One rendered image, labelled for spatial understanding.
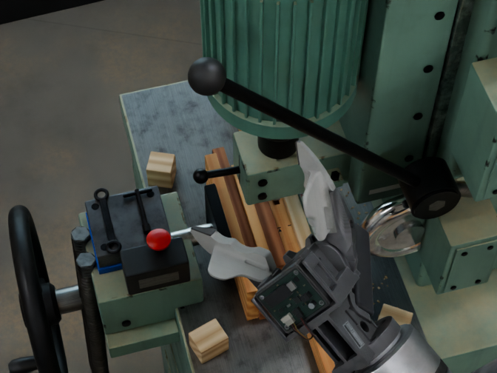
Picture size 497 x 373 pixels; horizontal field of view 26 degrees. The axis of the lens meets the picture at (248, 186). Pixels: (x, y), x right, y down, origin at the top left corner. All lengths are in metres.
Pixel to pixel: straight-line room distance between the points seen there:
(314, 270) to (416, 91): 0.33
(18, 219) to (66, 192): 1.16
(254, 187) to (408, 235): 0.20
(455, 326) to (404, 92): 0.44
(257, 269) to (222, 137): 0.54
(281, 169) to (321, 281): 0.38
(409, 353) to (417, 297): 0.55
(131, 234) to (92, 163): 1.31
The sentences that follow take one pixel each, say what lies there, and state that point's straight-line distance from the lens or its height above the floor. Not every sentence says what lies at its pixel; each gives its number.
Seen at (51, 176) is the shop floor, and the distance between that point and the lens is 2.65.
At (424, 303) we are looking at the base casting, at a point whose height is 0.80.
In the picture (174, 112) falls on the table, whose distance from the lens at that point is 1.59.
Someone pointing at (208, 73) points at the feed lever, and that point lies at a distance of 0.96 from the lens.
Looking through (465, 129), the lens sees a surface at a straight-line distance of 1.20.
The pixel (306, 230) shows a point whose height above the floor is 0.95.
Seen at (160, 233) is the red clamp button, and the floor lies 1.02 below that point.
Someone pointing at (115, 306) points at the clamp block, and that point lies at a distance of 1.37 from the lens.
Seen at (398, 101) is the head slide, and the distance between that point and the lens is 1.22.
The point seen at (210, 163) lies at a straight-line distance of 1.44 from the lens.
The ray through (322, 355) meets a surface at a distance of 1.34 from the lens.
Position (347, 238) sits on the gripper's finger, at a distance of 1.01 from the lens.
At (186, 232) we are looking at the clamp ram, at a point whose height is 0.96.
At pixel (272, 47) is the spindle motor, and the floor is 1.35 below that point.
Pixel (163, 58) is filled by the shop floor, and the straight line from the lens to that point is 2.84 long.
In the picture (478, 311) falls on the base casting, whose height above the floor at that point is 0.80.
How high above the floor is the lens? 2.15
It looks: 56 degrees down
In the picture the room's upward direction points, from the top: straight up
